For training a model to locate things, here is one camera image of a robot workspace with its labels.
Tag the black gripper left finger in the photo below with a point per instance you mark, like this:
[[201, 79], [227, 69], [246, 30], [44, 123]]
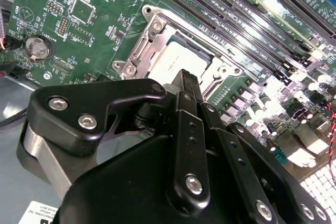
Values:
[[78, 108]]

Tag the silver CPU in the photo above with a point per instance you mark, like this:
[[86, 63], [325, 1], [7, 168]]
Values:
[[181, 58]]

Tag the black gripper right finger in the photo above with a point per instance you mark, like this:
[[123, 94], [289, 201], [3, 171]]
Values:
[[236, 161]]

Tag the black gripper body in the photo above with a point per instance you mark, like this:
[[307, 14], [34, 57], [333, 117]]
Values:
[[126, 182]]

